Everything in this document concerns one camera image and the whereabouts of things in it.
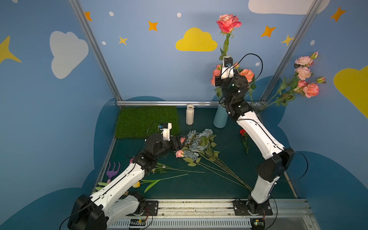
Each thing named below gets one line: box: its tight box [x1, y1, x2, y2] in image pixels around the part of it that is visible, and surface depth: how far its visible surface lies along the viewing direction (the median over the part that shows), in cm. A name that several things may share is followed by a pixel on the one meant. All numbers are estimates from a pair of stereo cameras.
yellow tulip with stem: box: [132, 173, 189, 194], surface depth 84 cm
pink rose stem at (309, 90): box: [265, 76, 327, 108], surface depth 72 cm
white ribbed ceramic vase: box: [185, 103, 196, 126], surface depth 103 cm
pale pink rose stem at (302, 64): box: [276, 51, 320, 102], surface depth 75 cm
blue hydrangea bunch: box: [182, 128, 220, 167], surface depth 90 cm
